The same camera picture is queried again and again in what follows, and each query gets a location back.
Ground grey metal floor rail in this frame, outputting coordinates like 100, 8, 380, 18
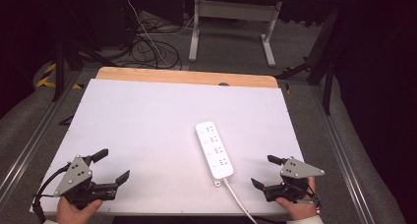
309, 84, 377, 224
0, 70, 83, 202

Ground wooden table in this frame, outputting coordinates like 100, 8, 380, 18
95, 66, 279, 89

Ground white metal desk frame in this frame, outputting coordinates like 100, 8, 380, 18
188, 0, 283, 69

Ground black tripod stand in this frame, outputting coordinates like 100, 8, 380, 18
51, 36, 116, 103

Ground black floor cables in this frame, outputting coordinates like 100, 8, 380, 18
130, 33, 183, 71

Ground thin white floor cable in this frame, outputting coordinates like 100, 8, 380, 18
123, 0, 196, 69

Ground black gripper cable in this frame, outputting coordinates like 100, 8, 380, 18
31, 162, 72, 224

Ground person's right white sleeve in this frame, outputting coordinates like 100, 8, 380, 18
286, 214, 325, 224

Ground person's right hand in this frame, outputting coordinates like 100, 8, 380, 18
274, 176, 320, 222

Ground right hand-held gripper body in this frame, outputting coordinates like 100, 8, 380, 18
263, 156, 326, 203

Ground white power strip cable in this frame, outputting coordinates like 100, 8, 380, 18
222, 178, 260, 224

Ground white board sheet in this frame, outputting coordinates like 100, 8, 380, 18
30, 78, 306, 217

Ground white power strip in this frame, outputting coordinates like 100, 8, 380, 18
195, 120, 235, 188

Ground person's left hand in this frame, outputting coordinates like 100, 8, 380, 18
56, 196, 104, 224

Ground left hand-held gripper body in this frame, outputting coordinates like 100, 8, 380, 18
53, 154, 118, 210

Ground yellow black floor tape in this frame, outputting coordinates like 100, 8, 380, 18
34, 62, 85, 90

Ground black metal stand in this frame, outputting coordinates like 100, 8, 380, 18
274, 4, 342, 116

